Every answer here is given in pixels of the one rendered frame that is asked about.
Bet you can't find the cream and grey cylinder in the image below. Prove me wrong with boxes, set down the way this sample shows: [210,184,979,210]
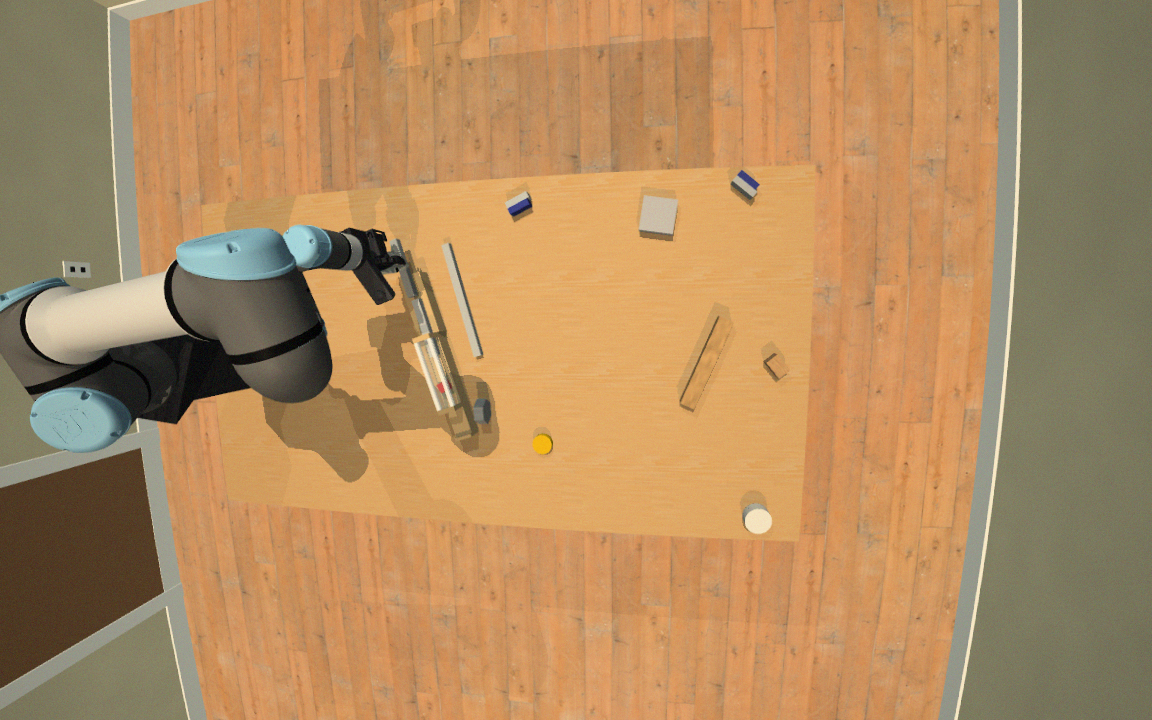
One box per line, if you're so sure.
[742,503,772,535]

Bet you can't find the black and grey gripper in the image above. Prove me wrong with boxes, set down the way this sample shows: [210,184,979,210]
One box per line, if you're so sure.
[340,227,409,275]

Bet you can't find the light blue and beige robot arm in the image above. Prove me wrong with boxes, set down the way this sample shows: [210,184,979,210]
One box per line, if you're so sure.
[0,225,363,453]

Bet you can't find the long wooden batten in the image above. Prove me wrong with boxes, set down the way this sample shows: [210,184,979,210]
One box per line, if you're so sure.
[680,316,734,409]

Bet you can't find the yellow short cylinder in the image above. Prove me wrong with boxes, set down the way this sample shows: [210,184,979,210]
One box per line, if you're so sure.
[533,433,553,454]

